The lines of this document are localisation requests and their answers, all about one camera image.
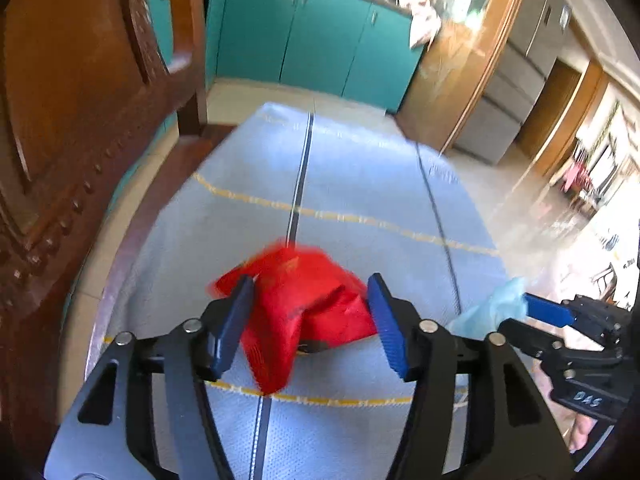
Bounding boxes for pink hanging clothes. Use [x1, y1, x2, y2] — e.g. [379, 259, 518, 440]
[561, 159, 594, 194]

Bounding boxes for pink hanging cloth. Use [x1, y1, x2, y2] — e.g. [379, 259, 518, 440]
[407, 0, 444, 51]

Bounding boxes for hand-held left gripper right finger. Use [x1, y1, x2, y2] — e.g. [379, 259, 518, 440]
[367, 272, 576, 480]

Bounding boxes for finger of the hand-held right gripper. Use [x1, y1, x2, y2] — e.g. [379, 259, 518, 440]
[523, 293, 632, 343]
[496, 317, 569, 361]

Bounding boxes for teal cloth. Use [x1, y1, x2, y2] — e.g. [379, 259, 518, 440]
[447, 276, 529, 342]

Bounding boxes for brown carved wooden furniture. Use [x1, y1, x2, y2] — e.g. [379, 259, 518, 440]
[0, 0, 209, 463]

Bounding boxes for teal kitchen cabinet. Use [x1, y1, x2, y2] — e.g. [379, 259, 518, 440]
[144, 0, 427, 114]

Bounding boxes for light blue floor mat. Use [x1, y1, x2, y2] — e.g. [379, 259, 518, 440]
[44, 101, 512, 480]

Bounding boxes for person's right hand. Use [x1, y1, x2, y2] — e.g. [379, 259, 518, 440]
[567, 411, 597, 454]

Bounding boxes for red cloth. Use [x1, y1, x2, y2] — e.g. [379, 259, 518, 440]
[212, 242, 379, 397]

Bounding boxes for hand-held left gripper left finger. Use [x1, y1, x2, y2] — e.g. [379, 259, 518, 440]
[44, 275, 256, 480]

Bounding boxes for brown wooden door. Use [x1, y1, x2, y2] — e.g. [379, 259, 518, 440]
[514, 57, 609, 177]

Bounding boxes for grey refrigerator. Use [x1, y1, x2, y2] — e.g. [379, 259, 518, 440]
[451, 0, 574, 166]

